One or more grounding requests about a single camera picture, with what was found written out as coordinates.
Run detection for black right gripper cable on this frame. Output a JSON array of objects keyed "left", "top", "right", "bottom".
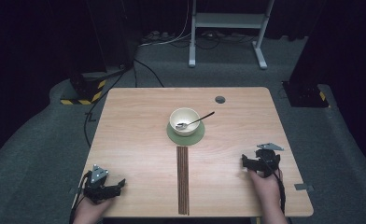
[{"left": 264, "top": 158, "right": 287, "bottom": 216}]

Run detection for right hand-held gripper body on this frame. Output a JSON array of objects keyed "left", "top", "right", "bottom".
[{"left": 253, "top": 142, "right": 285, "bottom": 179}]

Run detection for green round coaster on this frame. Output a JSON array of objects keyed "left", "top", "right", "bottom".
[{"left": 166, "top": 119, "right": 205, "bottom": 147}]

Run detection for metal spoon with dark handle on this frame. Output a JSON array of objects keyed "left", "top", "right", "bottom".
[{"left": 175, "top": 111, "right": 216, "bottom": 131}]

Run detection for white metal stand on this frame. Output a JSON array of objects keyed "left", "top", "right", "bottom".
[{"left": 188, "top": 0, "right": 275, "bottom": 70}]

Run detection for person's left hand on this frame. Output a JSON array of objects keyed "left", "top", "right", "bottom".
[{"left": 73, "top": 195, "right": 115, "bottom": 224}]

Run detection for black yellow striped stand base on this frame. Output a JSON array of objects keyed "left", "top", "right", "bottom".
[{"left": 60, "top": 71, "right": 107, "bottom": 106}]

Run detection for long black floor cable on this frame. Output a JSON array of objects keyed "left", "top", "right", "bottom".
[{"left": 83, "top": 60, "right": 135, "bottom": 149}]

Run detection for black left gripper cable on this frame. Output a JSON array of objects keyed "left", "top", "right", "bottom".
[{"left": 68, "top": 170, "right": 93, "bottom": 224}]

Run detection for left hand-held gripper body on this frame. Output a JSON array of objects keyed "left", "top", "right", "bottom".
[{"left": 82, "top": 164, "right": 123, "bottom": 205}]

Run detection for person's right hand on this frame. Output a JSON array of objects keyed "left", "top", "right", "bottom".
[{"left": 248, "top": 167, "right": 285, "bottom": 213}]

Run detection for short black floor cable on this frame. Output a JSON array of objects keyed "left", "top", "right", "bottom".
[{"left": 133, "top": 58, "right": 165, "bottom": 89}]

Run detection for white floor cable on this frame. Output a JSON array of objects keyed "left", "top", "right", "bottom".
[{"left": 138, "top": 0, "right": 193, "bottom": 48}]

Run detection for row of brown wooden chopsticks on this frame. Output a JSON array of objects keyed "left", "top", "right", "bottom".
[{"left": 176, "top": 146, "right": 190, "bottom": 217}]

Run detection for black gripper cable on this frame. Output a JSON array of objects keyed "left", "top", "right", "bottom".
[
  {"left": 264, "top": 158, "right": 287, "bottom": 216},
  {"left": 68, "top": 170, "right": 93, "bottom": 224}
]

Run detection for black cables under stand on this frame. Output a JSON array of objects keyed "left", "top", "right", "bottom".
[{"left": 171, "top": 30, "right": 258, "bottom": 50}]

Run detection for cream ceramic bowl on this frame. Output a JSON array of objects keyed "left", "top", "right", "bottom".
[{"left": 169, "top": 106, "right": 202, "bottom": 137}]

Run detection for dark power strip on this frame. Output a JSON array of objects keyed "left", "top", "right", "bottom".
[{"left": 141, "top": 30, "right": 176, "bottom": 44}]

